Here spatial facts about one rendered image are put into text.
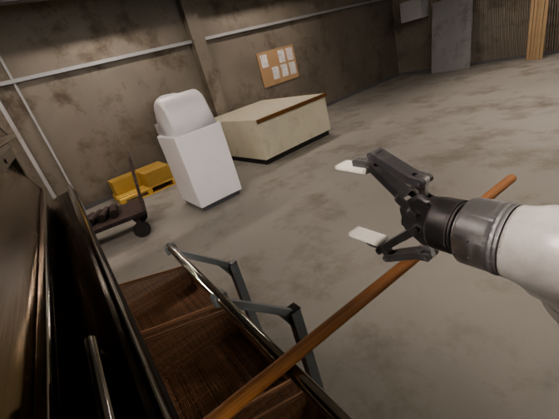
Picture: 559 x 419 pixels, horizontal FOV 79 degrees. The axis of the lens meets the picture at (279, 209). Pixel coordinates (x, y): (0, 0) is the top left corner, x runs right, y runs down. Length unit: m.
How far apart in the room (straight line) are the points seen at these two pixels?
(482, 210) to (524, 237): 0.06
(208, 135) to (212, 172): 0.51
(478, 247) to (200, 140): 4.50
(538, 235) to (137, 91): 7.52
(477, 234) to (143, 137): 7.42
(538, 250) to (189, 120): 4.60
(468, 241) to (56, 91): 7.25
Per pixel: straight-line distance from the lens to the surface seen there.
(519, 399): 2.19
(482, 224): 0.46
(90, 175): 7.50
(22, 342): 0.62
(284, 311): 1.20
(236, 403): 0.72
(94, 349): 0.54
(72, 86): 7.47
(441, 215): 0.48
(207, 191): 4.91
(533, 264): 0.43
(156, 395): 0.47
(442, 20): 12.26
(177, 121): 4.77
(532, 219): 0.44
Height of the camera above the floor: 1.75
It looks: 24 degrees down
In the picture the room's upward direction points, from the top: 16 degrees counter-clockwise
